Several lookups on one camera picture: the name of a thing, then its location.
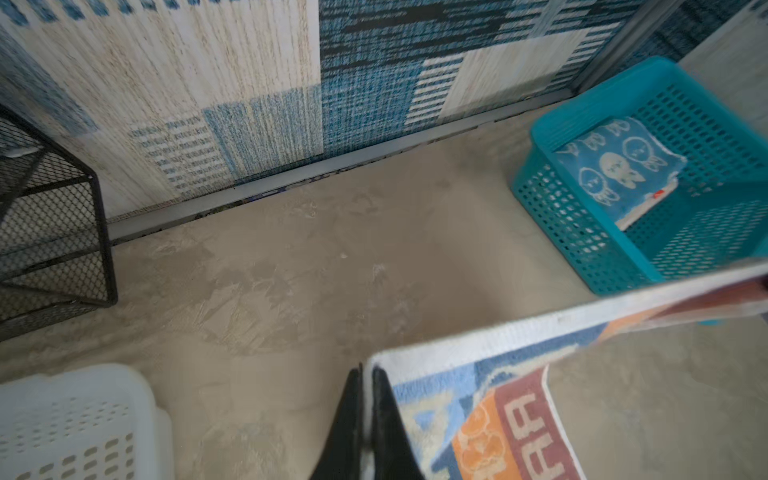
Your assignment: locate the blue bunny pattern towel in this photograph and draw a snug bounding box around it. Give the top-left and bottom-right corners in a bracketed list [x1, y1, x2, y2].
[554, 117, 688, 225]

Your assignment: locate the black wire shelf rack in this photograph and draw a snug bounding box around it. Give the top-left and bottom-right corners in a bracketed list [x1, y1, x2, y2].
[1, 108, 118, 340]

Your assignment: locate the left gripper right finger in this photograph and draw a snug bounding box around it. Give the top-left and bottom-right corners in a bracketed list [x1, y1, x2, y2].
[371, 367, 424, 480]

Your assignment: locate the teal plastic basket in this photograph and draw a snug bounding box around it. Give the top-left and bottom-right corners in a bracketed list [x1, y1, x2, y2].
[511, 57, 767, 296]

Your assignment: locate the red pattern towel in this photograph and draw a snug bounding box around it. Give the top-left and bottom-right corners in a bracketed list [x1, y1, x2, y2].
[362, 260, 767, 479]

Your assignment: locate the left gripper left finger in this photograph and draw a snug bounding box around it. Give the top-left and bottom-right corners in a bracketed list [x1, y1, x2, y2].
[309, 367, 363, 480]

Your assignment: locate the white plastic laundry basket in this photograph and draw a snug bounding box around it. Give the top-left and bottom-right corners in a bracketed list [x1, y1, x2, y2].
[1, 364, 174, 479]

